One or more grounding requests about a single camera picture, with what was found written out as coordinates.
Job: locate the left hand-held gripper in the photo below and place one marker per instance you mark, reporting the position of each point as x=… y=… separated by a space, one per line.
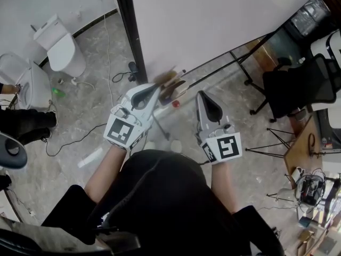
x=125 y=128

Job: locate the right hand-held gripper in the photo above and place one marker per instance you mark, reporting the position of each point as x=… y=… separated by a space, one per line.
x=225 y=147

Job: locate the wooden whiteboard eraser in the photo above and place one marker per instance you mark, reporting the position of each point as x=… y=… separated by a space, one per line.
x=174 y=87

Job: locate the person's left forearm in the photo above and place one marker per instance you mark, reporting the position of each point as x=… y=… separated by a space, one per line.
x=105 y=172

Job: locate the person's right forearm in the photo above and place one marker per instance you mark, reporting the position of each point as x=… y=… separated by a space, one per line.
x=225 y=185

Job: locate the small red round cap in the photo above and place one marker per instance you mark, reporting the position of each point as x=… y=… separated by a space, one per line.
x=175 y=103

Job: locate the white marker pen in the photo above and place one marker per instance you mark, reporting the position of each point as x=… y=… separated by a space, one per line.
x=182 y=72

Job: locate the person's white shoe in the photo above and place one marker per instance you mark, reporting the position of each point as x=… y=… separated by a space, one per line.
x=176 y=145
x=150 y=145

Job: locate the white paper strip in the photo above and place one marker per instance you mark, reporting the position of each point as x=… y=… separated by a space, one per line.
x=90 y=157

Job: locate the green plastic bottle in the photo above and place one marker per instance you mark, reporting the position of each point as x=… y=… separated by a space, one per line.
x=58 y=92

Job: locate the black mesh office chair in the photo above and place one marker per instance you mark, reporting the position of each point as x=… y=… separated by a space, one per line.
x=298 y=89

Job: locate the white toilet closed lid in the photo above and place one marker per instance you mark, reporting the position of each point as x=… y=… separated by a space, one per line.
x=62 y=49

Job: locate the wooden side table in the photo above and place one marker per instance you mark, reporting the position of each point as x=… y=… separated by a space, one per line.
x=303 y=145

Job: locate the person's black clothing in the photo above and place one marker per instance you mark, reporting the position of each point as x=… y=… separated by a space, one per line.
x=165 y=201

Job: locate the white toilet open lid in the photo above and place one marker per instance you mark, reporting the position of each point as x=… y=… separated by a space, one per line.
x=34 y=87

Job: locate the white and black chair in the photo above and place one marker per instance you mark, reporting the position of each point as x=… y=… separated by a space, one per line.
x=322 y=49

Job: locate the plastic wrapped dark crate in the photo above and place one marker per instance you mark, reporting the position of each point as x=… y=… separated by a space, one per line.
x=310 y=16

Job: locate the grey blue oval device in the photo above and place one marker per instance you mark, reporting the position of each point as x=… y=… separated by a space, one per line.
x=18 y=153

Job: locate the black chair with armrest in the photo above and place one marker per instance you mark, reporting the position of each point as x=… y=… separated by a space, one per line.
x=29 y=243

